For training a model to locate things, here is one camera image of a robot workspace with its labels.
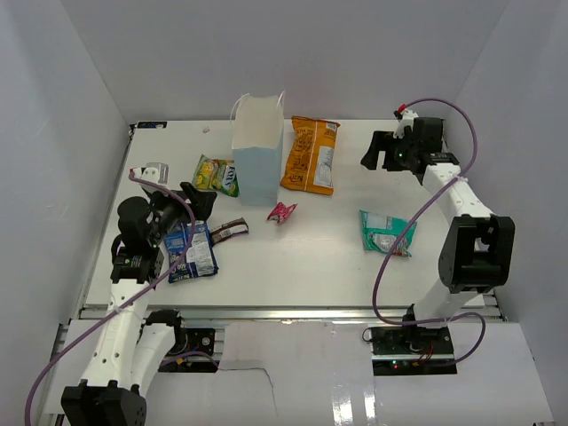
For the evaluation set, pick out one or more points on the small red candy wrapper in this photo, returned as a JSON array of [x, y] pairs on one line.
[[281, 212]]

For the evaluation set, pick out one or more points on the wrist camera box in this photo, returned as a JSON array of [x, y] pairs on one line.
[[405, 117], [155, 172]]

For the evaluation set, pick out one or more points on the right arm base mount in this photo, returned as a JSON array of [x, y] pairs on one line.
[[410, 351]]

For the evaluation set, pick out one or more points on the blue snack bag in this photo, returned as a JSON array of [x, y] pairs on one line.
[[199, 260]]

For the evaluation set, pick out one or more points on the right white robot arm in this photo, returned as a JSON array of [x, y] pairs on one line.
[[476, 254]]

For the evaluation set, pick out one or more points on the left blue corner label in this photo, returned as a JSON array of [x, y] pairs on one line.
[[151, 125]]

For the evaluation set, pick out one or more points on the teal mint candy bag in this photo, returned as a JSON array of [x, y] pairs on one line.
[[379, 232]]

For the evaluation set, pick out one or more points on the yellow green candy bag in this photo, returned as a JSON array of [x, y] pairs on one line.
[[216, 174]]

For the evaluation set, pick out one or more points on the brown chocolate bar wrapper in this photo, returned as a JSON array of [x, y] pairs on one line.
[[228, 230]]

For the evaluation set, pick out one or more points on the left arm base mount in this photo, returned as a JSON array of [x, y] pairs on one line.
[[192, 344]]

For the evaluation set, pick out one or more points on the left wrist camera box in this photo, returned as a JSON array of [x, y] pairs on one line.
[[155, 172]]

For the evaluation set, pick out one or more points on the orange chips bag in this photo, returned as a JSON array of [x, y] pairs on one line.
[[310, 161]]

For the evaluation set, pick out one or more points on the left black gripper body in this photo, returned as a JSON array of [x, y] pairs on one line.
[[167, 211]]

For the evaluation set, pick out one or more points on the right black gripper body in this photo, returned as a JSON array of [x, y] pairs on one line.
[[404, 153]]

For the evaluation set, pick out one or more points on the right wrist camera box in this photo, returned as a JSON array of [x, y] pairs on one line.
[[405, 117]]

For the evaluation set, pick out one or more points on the light blue paper bag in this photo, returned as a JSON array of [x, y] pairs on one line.
[[257, 126]]

